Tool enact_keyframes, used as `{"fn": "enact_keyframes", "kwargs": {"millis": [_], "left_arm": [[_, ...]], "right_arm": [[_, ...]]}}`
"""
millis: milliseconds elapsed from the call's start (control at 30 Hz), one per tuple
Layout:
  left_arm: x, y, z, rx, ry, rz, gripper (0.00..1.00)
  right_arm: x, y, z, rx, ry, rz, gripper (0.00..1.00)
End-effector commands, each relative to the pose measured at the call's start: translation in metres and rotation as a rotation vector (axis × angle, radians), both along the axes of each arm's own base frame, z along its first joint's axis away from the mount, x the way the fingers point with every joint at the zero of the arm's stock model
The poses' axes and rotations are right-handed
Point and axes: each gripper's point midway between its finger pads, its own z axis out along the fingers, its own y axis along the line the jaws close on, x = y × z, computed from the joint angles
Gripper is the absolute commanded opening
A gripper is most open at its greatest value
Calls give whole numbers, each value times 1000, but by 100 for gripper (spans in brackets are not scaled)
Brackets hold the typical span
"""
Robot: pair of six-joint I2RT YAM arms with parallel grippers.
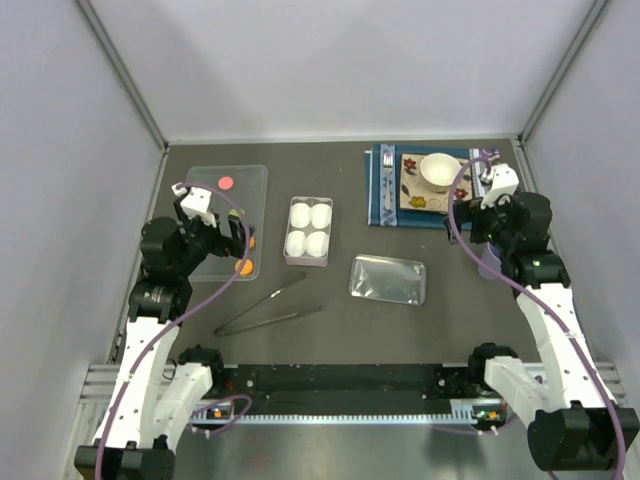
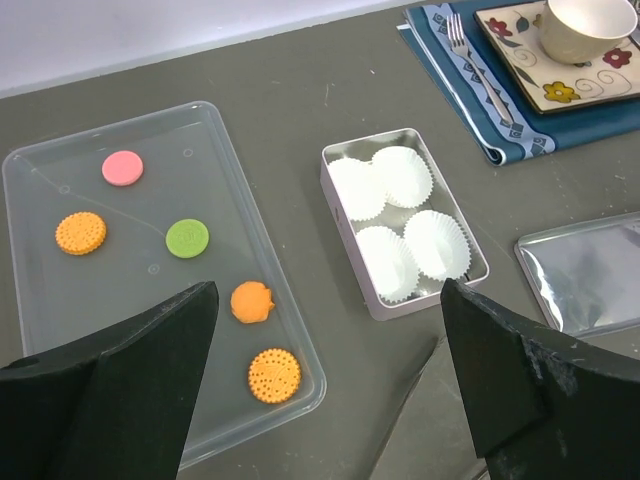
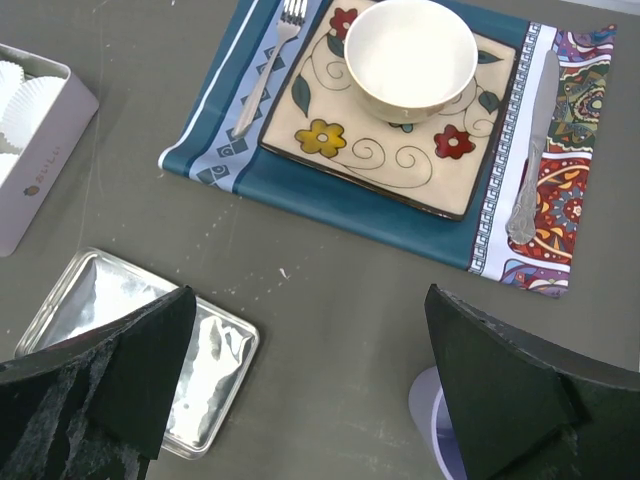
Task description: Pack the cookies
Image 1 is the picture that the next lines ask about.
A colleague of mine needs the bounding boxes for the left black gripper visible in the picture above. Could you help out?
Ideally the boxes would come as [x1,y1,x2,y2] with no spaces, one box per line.
[174,198,253,276]

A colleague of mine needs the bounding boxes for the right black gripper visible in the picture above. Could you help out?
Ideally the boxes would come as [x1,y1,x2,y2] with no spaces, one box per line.
[442,191,517,252]

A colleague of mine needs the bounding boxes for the metal tongs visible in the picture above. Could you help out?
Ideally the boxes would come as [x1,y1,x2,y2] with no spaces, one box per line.
[213,273,323,338]

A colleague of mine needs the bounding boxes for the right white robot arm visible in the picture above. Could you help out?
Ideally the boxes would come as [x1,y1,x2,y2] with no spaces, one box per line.
[444,192,639,479]

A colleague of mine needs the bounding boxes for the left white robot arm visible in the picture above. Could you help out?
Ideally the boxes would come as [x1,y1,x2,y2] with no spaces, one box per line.
[74,184,253,479]

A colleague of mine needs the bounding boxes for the floral square plate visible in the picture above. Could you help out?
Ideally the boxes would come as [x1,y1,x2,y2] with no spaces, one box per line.
[400,154,467,214]

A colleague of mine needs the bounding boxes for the cream ceramic bowl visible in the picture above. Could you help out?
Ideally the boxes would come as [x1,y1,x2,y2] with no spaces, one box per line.
[419,153,461,193]

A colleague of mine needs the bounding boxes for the orange cookie near corner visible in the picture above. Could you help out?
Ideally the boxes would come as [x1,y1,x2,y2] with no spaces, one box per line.
[234,259,255,277]

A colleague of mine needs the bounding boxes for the purple cup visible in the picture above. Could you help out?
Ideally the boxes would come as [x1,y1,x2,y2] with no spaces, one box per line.
[478,243,501,281]

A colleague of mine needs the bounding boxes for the clear plastic cookie tray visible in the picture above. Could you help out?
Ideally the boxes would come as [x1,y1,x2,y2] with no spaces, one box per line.
[186,165,268,282]

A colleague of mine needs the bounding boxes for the pink round cookie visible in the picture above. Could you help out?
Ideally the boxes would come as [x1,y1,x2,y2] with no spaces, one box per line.
[218,176,234,191]

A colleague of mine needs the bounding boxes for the silver fork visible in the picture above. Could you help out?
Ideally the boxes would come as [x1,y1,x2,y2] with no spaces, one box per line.
[382,150,394,211]

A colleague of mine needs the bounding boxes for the blue patterned placemat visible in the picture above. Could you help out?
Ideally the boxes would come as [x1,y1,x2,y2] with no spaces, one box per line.
[364,144,501,229]

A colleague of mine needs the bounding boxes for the white cookie box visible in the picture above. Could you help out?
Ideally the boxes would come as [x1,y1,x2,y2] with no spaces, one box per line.
[283,196,333,267]

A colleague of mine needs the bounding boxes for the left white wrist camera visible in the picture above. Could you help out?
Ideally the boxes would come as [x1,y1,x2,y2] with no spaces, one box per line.
[171,183,217,227]

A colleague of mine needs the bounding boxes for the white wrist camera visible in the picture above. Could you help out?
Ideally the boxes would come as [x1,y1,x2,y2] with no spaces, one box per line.
[480,164,519,210]
[171,183,217,227]

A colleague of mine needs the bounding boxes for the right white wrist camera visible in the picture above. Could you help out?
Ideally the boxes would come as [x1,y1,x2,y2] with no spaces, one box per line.
[480,164,519,210]

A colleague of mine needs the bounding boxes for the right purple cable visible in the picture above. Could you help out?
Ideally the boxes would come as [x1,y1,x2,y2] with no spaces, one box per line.
[447,157,629,480]

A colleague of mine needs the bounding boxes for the purple cable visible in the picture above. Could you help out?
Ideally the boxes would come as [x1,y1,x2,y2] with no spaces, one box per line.
[94,182,254,480]
[447,157,629,480]

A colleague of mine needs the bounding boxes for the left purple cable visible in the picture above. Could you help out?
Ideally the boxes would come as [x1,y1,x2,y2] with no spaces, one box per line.
[94,182,254,480]

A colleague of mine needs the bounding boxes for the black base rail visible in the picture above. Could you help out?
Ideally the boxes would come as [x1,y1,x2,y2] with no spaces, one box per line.
[204,364,505,416]

